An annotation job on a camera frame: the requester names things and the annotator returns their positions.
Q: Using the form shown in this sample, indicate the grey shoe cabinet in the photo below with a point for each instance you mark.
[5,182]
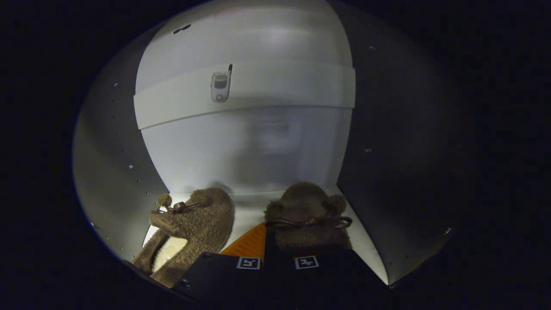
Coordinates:
[107,150]

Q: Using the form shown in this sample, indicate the brown fuzzy slipper shoe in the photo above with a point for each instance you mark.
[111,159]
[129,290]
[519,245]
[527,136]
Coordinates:
[308,211]
[202,224]

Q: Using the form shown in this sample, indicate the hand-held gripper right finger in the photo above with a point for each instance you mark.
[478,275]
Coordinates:
[327,280]

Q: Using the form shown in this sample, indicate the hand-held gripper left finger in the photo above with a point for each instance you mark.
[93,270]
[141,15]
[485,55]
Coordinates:
[215,275]

